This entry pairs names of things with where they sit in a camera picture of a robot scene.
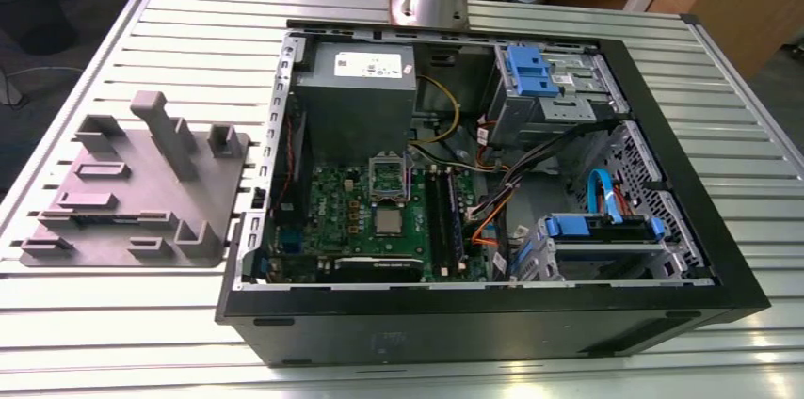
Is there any orange wire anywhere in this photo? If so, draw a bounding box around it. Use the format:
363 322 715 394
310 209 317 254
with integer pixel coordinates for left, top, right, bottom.
469 218 501 247

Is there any dark office chair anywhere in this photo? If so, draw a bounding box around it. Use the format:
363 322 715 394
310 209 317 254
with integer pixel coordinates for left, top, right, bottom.
0 0 87 56

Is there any silver disk bay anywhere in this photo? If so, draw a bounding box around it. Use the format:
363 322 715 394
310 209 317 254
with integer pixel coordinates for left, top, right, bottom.
509 213 700 283

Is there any multicolour wire bundle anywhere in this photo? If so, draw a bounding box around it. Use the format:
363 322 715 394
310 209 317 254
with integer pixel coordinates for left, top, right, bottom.
411 144 508 175

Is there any CPU socket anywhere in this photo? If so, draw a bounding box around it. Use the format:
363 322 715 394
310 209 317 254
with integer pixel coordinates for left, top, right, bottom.
370 204 411 241

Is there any grey parts rack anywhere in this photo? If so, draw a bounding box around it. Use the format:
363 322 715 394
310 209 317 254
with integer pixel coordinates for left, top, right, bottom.
17 90 254 269

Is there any black graphics card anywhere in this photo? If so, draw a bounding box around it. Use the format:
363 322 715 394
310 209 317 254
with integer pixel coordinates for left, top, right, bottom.
313 255 429 284

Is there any yellow wire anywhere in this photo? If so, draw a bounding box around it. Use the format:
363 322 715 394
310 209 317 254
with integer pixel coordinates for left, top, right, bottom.
409 73 461 146

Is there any grey power supply unit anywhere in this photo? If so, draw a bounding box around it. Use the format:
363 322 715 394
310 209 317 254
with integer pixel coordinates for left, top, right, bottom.
291 40 419 159

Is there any blue flat wire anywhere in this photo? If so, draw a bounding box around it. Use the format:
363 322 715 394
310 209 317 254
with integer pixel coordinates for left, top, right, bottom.
506 241 540 283

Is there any black wire bundle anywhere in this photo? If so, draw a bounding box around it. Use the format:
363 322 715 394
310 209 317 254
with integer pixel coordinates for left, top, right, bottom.
500 119 624 191

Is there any silver drive cage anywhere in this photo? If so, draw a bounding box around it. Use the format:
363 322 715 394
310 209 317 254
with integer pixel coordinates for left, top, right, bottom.
487 42 630 147

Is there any silver CPU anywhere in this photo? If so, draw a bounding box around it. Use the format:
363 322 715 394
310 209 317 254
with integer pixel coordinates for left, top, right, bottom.
373 208 407 236

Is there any metal socket cover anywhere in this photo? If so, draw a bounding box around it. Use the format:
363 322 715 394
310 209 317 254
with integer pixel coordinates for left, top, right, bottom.
367 152 413 206

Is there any black RAM slot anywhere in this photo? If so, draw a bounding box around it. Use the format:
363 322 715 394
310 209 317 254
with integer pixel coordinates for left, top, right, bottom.
427 167 451 278
443 167 470 274

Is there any hard disk in blue carrier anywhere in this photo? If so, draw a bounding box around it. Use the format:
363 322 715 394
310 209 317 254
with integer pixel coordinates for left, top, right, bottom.
542 214 666 244

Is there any white stand foot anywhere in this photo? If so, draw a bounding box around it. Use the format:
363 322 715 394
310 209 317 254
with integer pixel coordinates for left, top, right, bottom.
0 67 27 108

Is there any blue data wire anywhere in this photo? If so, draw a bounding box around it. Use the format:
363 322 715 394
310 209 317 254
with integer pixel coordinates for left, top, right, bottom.
585 168 630 226

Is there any blue plastic drive bracket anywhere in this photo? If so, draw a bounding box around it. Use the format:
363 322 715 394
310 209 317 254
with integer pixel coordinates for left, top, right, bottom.
504 44 560 98

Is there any black PC case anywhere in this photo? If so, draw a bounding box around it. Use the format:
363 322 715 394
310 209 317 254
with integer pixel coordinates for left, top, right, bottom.
212 17 772 368

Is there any wooden cabinet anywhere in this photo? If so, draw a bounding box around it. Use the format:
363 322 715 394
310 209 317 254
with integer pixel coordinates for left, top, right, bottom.
645 0 804 83

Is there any green motherboard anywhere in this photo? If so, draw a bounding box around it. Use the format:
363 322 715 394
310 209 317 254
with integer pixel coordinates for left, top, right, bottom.
262 164 498 285

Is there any green RAM stick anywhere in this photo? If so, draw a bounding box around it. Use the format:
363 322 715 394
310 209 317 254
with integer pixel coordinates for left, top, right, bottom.
69 214 144 225

